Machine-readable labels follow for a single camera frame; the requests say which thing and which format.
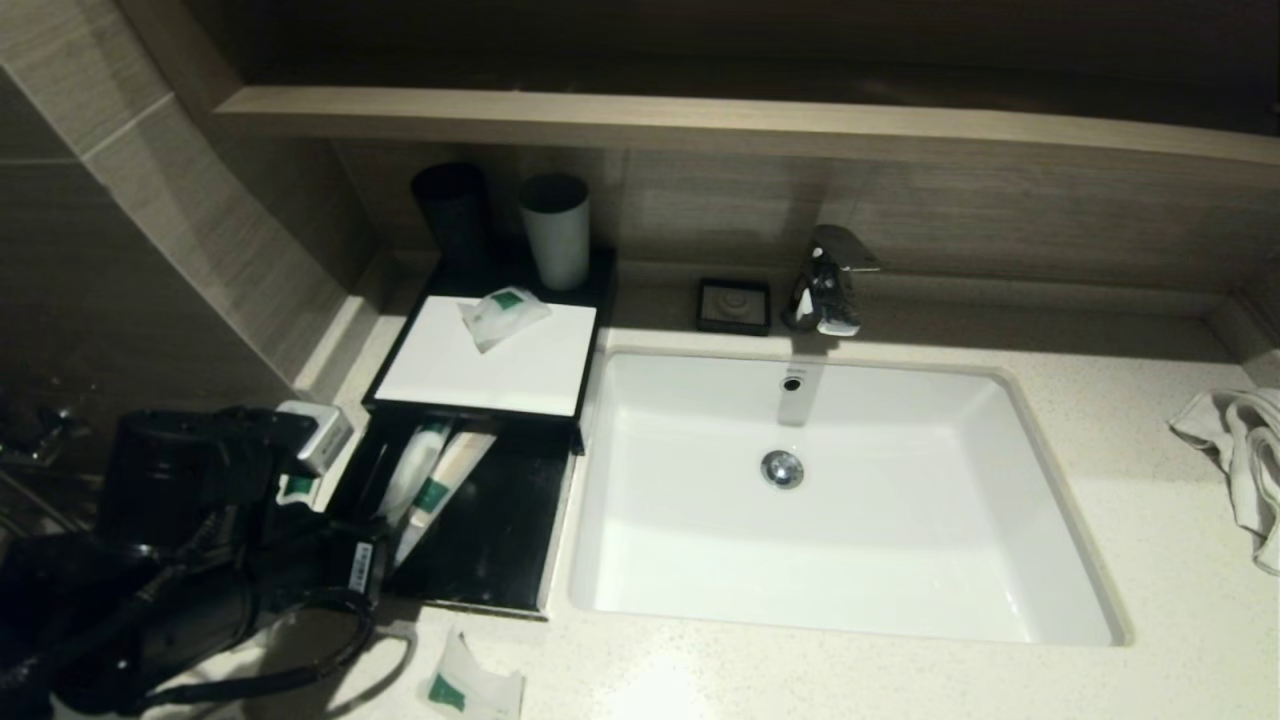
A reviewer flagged black sliding drawer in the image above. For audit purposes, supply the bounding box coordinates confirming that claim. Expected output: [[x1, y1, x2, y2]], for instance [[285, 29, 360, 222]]
[[330, 410, 583, 623]]

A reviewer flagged small clear packet green label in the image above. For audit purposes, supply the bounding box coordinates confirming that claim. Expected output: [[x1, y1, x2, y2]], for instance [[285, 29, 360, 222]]
[[457, 286, 553, 355], [418, 630, 525, 720]]

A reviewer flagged black plastic cup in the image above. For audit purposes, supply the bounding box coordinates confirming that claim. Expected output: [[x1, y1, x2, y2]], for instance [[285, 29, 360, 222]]
[[410, 162, 493, 291]]

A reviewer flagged long tan packet green label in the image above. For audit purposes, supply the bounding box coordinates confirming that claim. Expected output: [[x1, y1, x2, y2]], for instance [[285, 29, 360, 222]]
[[395, 430, 498, 569]]

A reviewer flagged grey cup with dark rim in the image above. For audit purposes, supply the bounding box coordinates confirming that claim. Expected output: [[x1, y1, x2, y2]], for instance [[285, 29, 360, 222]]
[[517, 173, 591, 292]]

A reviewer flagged chrome drain stopper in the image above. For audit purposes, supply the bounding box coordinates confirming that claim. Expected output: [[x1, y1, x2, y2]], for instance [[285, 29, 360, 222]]
[[760, 450, 805, 491]]

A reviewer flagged black square soap dish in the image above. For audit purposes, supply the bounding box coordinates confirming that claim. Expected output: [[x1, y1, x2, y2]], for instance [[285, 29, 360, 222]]
[[696, 277, 772, 336]]

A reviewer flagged white ceramic sink basin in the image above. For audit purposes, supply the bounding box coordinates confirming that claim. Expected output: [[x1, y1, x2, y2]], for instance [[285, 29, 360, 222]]
[[568, 345, 1135, 647]]

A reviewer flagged chrome faucet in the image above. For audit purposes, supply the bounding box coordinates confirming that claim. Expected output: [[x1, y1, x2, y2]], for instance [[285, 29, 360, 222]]
[[781, 224, 883, 338]]

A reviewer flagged light wooden shelf ledge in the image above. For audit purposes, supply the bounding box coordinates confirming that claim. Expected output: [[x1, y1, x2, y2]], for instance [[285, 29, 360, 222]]
[[210, 85, 1280, 166]]

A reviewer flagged white towel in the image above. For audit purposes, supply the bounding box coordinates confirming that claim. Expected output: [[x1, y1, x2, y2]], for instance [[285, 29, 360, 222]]
[[1170, 388, 1280, 576]]

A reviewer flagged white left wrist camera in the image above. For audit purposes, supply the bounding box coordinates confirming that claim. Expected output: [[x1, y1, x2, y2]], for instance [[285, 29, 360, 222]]
[[277, 402, 354, 476]]

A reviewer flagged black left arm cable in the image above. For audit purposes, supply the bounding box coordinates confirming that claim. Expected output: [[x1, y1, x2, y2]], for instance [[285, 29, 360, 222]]
[[140, 590, 381, 708]]

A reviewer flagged chrome wall valve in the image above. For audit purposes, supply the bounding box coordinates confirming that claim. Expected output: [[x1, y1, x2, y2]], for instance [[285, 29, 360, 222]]
[[0, 400, 91, 466]]

